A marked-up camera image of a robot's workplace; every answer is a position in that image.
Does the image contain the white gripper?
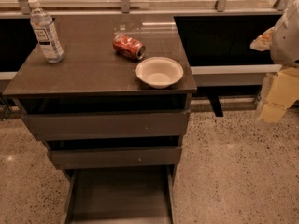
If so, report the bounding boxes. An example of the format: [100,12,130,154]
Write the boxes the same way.
[250,0,299,124]

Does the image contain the red coke can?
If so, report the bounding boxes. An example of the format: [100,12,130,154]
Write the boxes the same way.
[113,35,146,60]

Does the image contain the dark grey drawer cabinet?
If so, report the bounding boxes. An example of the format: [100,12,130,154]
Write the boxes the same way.
[2,14,198,224]

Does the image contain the open bottom grey drawer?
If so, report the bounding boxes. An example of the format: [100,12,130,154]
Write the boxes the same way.
[60,165,175,224]

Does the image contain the middle grey drawer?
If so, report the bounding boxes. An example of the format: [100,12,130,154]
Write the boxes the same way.
[48,147,182,169]

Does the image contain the top grey drawer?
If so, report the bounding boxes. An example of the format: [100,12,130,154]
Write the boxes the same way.
[22,110,190,141]

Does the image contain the white paper bowl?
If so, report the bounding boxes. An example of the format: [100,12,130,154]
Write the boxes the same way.
[135,57,184,89]

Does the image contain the metal window railing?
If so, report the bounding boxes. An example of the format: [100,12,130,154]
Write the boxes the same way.
[0,0,299,19]

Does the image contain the clear plastic water bottle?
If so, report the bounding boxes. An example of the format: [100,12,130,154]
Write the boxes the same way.
[28,0,64,63]

